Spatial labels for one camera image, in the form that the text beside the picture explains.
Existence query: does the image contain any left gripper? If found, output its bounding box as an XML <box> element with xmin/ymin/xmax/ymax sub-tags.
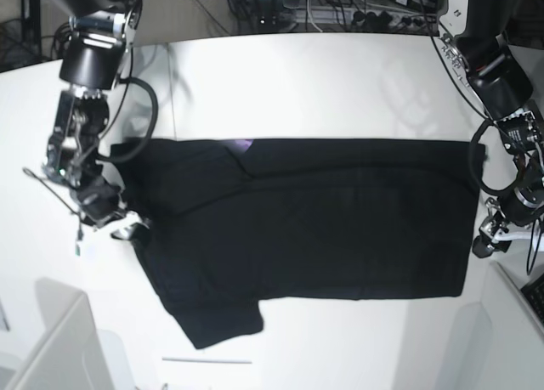
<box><xmin>472</xmin><ymin>181</ymin><xmax>543</xmax><ymax>258</ymax></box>

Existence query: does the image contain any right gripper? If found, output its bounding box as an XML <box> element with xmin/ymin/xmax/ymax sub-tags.
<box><xmin>70</xmin><ymin>175</ymin><xmax>150</xmax><ymax>240</ymax></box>

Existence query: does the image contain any black T-shirt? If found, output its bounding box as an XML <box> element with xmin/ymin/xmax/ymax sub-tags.
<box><xmin>116</xmin><ymin>139</ymin><xmax>485</xmax><ymax>349</ymax></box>

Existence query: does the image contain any black keyboard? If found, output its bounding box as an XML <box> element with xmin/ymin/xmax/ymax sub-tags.
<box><xmin>521</xmin><ymin>275</ymin><xmax>544</xmax><ymax>322</ymax></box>

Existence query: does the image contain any white partition right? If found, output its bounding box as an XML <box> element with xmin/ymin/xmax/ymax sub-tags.
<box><xmin>436</xmin><ymin>263</ymin><xmax>543</xmax><ymax>389</ymax></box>

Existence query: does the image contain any white partition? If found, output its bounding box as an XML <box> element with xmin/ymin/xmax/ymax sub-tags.
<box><xmin>6</xmin><ymin>278</ymin><xmax>116</xmax><ymax>389</ymax></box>
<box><xmin>436</xmin><ymin>263</ymin><xmax>543</xmax><ymax>389</ymax></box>

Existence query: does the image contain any white partition left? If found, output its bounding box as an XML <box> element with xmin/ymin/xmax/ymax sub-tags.
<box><xmin>6</xmin><ymin>278</ymin><xmax>116</xmax><ymax>389</ymax></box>

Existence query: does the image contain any white power strip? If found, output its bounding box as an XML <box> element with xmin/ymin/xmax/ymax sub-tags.
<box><xmin>287</xmin><ymin>6</ymin><xmax>425</xmax><ymax>27</ymax></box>

